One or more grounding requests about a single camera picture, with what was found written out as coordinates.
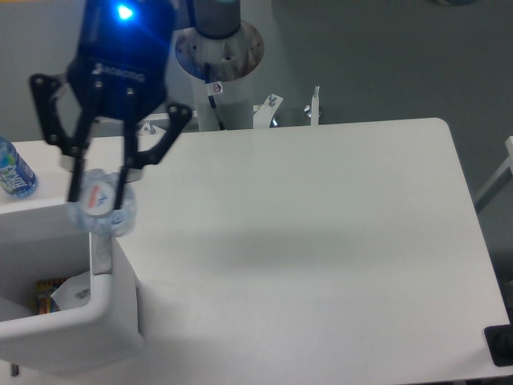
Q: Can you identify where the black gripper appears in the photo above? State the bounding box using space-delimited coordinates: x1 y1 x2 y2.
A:
29 1 191 210

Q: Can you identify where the clear crushed plastic bottle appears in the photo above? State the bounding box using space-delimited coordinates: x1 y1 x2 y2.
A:
65 169 137 237

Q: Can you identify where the white paper box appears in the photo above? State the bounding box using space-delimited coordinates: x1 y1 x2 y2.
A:
50 271 91 310

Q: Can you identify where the white plastic trash can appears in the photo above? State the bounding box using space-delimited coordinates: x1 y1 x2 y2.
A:
1 200 144 372

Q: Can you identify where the blue labelled water bottle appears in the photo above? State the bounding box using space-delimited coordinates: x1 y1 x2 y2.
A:
1 137 38 199

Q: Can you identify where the colourful snack wrapper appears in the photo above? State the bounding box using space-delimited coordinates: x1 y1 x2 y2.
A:
35 278 67 315

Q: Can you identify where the black clamp at table edge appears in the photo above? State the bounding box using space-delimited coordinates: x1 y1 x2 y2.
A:
484 324 512 367

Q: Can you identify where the white left mounting bracket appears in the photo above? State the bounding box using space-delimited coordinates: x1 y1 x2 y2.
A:
135 110 200 136

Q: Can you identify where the white mounting bracket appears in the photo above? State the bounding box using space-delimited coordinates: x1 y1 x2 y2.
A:
253 94 284 129
135 110 200 136
304 85 321 126

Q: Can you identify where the black pedestal cable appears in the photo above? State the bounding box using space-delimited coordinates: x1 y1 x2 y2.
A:
203 62 226 132

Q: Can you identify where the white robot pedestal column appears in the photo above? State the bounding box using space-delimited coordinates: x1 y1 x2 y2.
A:
176 21 265 132

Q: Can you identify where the white middle mounting bracket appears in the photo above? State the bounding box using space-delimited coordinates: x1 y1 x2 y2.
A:
253 94 284 129

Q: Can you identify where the white right mounting bracket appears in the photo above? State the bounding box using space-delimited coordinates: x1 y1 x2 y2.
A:
304 85 321 126

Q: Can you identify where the white frame at right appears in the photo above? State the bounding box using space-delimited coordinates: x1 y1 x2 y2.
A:
474 136 512 213

